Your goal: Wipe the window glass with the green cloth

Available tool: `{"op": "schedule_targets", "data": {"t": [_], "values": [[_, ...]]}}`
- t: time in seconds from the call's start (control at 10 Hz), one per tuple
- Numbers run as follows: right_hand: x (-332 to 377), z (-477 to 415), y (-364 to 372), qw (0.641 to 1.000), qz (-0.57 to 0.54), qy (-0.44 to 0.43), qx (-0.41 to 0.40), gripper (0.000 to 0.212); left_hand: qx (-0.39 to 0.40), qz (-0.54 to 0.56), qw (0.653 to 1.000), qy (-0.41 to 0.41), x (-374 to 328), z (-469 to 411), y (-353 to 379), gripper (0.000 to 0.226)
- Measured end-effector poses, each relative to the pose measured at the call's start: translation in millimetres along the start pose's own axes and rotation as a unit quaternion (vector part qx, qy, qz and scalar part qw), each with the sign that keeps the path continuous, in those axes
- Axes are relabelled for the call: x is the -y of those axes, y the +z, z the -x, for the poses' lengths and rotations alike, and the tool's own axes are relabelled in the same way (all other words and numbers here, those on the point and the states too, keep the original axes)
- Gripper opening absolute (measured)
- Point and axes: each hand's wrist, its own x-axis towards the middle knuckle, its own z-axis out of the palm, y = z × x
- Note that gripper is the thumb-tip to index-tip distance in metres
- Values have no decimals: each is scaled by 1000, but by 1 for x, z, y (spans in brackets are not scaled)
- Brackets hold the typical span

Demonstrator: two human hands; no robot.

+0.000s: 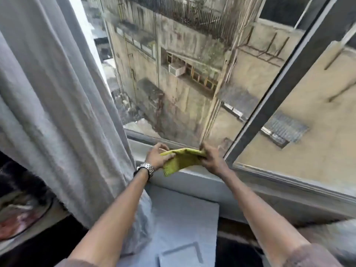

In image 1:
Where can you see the person's right hand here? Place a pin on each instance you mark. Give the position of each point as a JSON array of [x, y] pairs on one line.
[[213, 161]]

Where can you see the person's left hand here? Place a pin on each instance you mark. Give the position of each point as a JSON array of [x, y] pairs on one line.
[[154, 158]]

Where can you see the person's left thumb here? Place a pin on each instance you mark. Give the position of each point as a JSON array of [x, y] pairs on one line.
[[168, 155]]

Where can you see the person's right fingers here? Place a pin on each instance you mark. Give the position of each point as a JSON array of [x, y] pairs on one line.
[[204, 151]]

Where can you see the yellow cleaning cloth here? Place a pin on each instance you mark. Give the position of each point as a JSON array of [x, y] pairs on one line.
[[182, 160]]

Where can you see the person's right forearm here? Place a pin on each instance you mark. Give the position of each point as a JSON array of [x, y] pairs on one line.
[[267, 219]]

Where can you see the person's left forearm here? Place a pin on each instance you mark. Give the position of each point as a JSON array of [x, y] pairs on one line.
[[111, 219]]

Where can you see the silver metal wristwatch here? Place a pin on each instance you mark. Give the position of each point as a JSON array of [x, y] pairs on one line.
[[146, 168]]

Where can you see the white foam board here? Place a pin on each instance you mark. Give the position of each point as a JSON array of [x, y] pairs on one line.
[[180, 228]]

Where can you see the corrugated metal awning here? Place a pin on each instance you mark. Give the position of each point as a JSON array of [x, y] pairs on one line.
[[283, 127]]

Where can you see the white window air conditioner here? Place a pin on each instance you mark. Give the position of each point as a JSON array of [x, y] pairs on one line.
[[177, 69]]

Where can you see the weathered concrete building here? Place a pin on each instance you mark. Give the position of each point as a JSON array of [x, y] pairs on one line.
[[183, 66]]

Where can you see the grey fabric curtain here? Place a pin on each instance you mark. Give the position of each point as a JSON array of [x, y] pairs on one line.
[[55, 113]]

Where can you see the round dark bowl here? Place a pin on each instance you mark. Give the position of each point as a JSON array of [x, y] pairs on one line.
[[23, 214]]

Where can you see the grey aluminium window frame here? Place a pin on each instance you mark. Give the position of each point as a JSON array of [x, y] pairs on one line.
[[267, 122]]

